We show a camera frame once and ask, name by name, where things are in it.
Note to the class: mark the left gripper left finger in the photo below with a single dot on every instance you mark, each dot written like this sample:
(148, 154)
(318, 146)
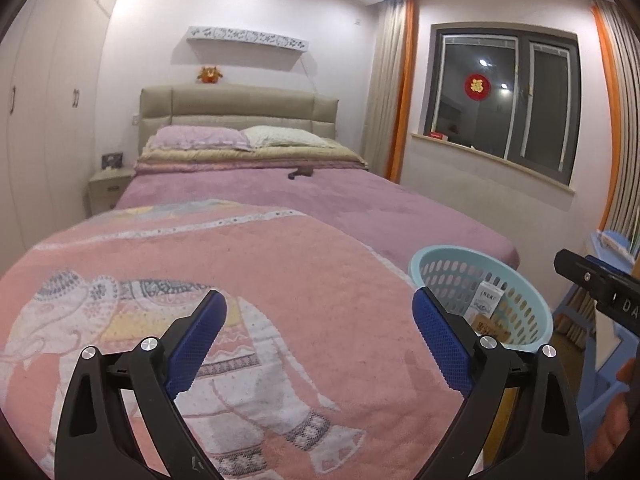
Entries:
(95, 439)

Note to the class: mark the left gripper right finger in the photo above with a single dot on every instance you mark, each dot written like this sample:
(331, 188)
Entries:
(542, 439)

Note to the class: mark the light blue laundry basket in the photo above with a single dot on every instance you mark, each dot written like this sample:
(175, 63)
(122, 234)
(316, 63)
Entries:
(454, 273)

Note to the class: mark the white carton box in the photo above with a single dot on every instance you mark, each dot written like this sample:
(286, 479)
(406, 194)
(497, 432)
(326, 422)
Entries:
(484, 302)

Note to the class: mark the brown paper bag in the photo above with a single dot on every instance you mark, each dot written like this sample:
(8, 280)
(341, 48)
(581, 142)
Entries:
(485, 326)

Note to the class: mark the blue plastic stool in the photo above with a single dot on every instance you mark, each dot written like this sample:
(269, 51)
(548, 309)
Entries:
(607, 347)

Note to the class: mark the dark framed window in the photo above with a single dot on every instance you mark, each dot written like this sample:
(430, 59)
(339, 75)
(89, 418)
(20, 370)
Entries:
(532, 115)

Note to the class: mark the purple covered bed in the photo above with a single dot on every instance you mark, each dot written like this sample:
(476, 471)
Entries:
(389, 218)

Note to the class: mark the pink elephant blanket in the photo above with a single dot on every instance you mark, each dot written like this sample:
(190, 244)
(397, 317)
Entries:
(317, 371)

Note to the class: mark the red round window sticker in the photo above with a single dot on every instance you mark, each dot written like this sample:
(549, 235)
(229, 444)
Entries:
(477, 87)

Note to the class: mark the beige bedside table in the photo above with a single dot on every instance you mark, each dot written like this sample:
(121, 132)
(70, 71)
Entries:
(105, 188)

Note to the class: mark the right side curtain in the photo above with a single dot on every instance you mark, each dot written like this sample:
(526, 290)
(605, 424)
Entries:
(619, 47)

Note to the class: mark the beige orange curtain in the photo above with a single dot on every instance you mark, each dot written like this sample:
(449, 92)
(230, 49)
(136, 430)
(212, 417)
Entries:
(386, 123)

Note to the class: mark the purple pillow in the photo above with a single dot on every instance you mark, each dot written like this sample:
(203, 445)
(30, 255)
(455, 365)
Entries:
(185, 138)

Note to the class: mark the dark object on bed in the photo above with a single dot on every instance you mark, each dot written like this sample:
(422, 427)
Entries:
(301, 172)

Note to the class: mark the white pillow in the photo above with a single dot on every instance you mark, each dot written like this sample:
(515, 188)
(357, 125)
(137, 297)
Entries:
(269, 136)

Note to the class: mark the beige padded headboard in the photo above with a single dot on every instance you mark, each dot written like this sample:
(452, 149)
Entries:
(234, 106)

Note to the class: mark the white wardrobe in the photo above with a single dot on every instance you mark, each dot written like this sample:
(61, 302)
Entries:
(50, 62)

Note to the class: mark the red orange plush ornament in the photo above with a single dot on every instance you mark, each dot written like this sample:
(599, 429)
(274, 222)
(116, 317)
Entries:
(209, 75)

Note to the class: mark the small picture frame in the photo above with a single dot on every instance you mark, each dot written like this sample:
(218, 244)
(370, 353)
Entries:
(112, 161)

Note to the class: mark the white wall shelf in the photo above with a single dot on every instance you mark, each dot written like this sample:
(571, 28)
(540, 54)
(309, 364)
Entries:
(247, 36)

